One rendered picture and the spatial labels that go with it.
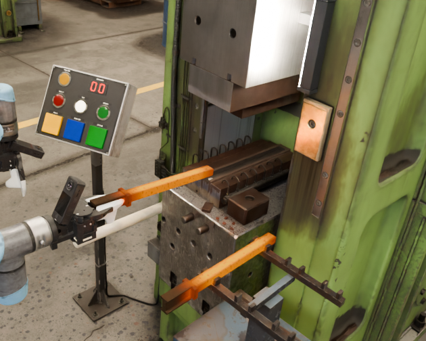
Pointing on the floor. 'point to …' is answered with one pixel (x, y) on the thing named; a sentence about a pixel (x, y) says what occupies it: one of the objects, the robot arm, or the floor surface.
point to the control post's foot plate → (86, 304)
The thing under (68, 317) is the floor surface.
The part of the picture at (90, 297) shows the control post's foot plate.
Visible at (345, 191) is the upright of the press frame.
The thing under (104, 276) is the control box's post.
